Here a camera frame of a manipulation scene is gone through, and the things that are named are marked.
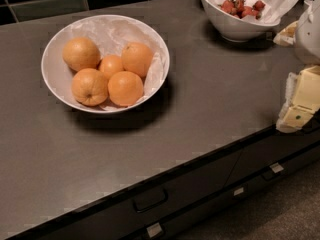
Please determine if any white rounded gripper body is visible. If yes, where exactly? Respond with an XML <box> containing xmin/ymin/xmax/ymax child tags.
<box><xmin>294</xmin><ymin>0</ymin><xmax>320</xmax><ymax>64</ymax></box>

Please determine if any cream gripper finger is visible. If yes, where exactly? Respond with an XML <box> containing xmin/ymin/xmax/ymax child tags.
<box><xmin>276</xmin><ymin>65</ymin><xmax>320</xmax><ymax>133</ymax></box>
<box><xmin>273</xmin><ymin>21</ymin><xmax>298</xmax><ymax>47</ymax></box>

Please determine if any white bowl with strawberries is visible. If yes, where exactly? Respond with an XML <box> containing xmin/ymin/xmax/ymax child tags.
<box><xmin>201</xmin><ymin>0</ymin><xmax>280</xmax><ymax>42</ymax></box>

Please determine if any white paper liner in bowl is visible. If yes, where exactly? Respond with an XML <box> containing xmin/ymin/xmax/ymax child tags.
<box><xmin>68</xmin><ymin>15</ymin><xmax>170</xmax><ymax>104</ymax></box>

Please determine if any white bowl with oranges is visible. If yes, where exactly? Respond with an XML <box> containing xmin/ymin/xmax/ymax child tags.
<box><xmin>40</xmin><ymin>14</ymin><xmax>171</xmax><ymax>115</ymax></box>

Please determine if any red strawberries pile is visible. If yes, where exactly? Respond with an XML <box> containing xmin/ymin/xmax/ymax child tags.
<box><xmin>218</xmin><ymin>0</ymin><xmax>265</xmax><ymax>20</ymax></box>

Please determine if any white drawer label right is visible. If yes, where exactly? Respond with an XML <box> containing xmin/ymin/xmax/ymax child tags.
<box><xmin>270</xmin><ymin>163</ymin><xmax>284</xmax><ymax>174</ymax></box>

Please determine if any white drawer label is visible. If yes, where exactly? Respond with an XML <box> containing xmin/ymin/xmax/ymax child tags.
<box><xmin>270</xmin><ymin>163</ymin><xmax>284</xmax><ymax>174</ymax></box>
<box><xmin>146</xmin><ymin>223</ymin><xmax>163</xmax><ymax>239</ymax></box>
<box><xmin>233</xmin><ymin>187</ymin><xmax>245</xmax><ymax>196</ymax></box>

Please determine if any upper right drawer front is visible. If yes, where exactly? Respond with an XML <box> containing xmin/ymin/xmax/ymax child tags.
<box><xmin>226</xmin><ymin>125</ymin><xmax>320</xmax><ymax>186</ymax></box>

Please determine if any drawer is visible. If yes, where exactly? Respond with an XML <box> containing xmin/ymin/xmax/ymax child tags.
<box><xmin>21</xmin><ymin>151</ymin><xmax>240</xmax><ymax>240</ymax></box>
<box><xmin>121</xmin><ymin>145</ymin><xmax>319</xmax><ymax>240</ymax></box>
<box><xmin>226</xmin><ymin>125</ymin><xmax>320</xmax><ymax>186</ymax></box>

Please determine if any white drawer label middle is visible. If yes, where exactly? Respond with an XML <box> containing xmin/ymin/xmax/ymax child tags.
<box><xmin>233</xmin><ymin>187</ymin><xmax>245</xmax><ymax>196</ymax></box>

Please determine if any small orange in middle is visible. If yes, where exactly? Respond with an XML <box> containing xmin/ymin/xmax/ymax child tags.
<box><xmin>98</xmin><ymin>54</ymin><xmax>124</xmax><ymax>79</ymax></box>

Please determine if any lower drawer front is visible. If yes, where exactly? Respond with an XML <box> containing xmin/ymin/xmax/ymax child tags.
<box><xmin>121</xmin><ymin>145</ymin><xmax>319</xmax><ymax>240</ymax></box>

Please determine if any white drawer label left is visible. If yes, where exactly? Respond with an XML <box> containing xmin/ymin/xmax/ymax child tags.
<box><xmin>146</xmin><ymin>223</ymin><xmax>163</xmax><ymax>239</ymax></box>

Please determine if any upper left drawer front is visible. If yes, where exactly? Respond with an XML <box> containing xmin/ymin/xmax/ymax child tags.
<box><xmin>21</xmin><ymin>151</ymin><xmax>240</xmax><ymax>240</ymax></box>

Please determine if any black recessed drawer handle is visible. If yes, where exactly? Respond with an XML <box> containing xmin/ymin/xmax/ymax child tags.
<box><xmin>132</xmin><ymin>188</ymin><xmax>168</xmax><ymax>213</ymax></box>

